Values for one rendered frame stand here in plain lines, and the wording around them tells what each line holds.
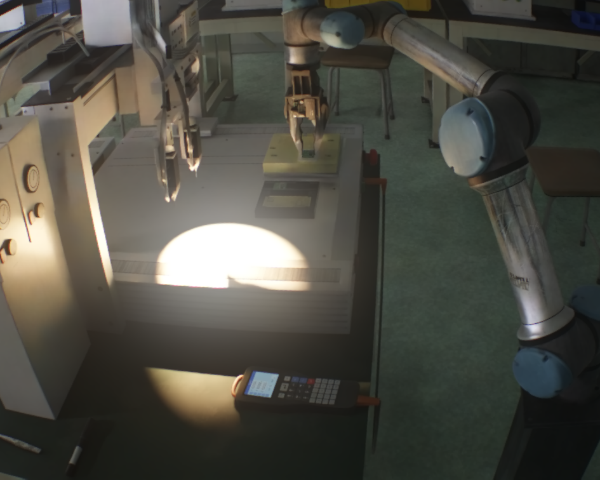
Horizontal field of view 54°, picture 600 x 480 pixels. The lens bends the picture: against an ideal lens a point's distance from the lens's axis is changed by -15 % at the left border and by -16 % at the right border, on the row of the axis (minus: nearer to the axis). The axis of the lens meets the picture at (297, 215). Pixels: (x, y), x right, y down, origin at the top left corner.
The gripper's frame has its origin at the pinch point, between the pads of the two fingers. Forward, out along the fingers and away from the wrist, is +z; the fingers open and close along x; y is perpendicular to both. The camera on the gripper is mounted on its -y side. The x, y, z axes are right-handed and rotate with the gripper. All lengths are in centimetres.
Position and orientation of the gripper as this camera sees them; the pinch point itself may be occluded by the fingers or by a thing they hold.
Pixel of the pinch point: (308, 147)
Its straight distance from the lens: 151.0
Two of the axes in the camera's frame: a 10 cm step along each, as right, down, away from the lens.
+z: 0.5, 8.7, 5.0
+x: 9.9, 0.2, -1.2
